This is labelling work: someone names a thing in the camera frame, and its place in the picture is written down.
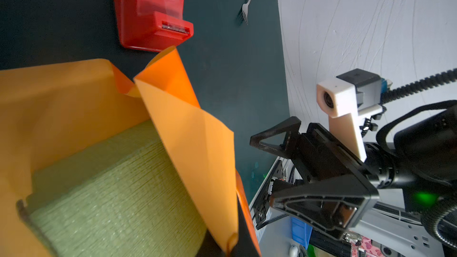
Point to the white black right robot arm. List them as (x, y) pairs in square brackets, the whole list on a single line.
[(395, 185)]

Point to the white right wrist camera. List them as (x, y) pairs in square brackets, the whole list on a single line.
[(348, 100)]

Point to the blue plastic bin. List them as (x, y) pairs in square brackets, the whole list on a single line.
[(301, 232)]

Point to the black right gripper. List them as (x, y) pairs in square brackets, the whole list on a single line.
[(344, 188)]

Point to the red tape dispenser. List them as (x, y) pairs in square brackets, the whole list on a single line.
[(151, 25)]

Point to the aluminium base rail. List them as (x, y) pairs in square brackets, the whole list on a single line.
[(384, 231)]

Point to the green gift box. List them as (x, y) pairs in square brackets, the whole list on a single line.
[(119, 198)]

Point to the orange wrapping paper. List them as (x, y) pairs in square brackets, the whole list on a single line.
[(51, 112)]

